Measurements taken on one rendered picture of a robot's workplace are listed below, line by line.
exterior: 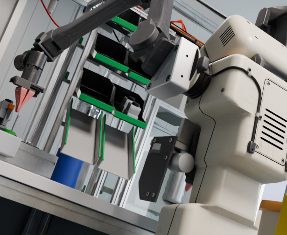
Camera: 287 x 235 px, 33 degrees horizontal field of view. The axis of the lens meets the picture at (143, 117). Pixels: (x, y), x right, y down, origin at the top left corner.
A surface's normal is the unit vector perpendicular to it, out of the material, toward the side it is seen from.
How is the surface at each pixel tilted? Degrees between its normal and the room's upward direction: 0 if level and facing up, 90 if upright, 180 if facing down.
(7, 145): 90
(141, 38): 72
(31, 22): 90
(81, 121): 45
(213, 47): 90
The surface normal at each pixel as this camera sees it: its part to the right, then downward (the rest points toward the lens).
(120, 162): 0.49, -0.73
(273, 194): -0.80, -0.40
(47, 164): 0.52, -0.04
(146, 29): -0.53, -0.66
